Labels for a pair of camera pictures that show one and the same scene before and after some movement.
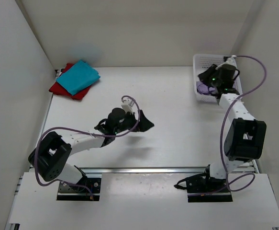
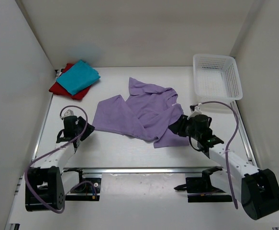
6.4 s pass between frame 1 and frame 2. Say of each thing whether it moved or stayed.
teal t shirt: stayed
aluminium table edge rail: stayed
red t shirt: stayed
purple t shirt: moved
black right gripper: moved
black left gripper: moved
